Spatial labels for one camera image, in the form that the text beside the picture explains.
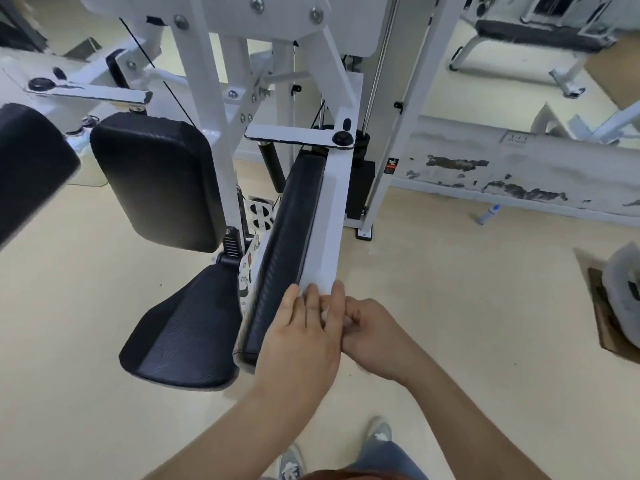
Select black weight stack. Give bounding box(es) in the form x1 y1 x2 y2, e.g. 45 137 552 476
345 159 377 221

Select person's right forearm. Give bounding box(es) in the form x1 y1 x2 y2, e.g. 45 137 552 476
397 352 551 480

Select blue denim shorts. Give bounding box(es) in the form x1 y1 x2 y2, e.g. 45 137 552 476
345 439 431 480

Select person's left forearm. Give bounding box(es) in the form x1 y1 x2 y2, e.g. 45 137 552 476
142 384 326 480

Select person's right hand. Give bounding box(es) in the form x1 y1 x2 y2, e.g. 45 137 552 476
341 297 427 387

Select black padded seat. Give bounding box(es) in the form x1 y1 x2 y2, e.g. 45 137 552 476
119 264 246 391

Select black padded arm rest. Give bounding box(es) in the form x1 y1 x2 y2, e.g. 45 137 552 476
0 103 82 251
233 149 331 368

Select person's left hand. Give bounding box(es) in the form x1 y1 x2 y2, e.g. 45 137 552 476
252 279 347 397

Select black foam handle grip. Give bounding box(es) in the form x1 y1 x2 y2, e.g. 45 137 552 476
258 140 286 193

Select thin black steel cable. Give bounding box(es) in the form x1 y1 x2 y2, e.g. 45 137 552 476
119 17 199 129

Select person's sneaker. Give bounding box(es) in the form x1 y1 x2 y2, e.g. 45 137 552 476
277 443 306 480
367 416 394 443

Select white gym machine frame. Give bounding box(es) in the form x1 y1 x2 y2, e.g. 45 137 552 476
0 0 469 391

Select person's left sneaker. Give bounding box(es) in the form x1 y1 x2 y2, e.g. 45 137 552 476
277 443 306 480

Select black rectangular chest pad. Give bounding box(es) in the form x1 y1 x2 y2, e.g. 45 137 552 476
89 113 227 254

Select cream white storage box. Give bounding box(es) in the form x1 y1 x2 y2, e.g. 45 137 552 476
65 134 109 188

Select brown cardboard sheet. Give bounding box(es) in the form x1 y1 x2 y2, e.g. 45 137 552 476
587 267 640 365

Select person's right sneaker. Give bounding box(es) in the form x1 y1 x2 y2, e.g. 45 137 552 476
367 416 394 443

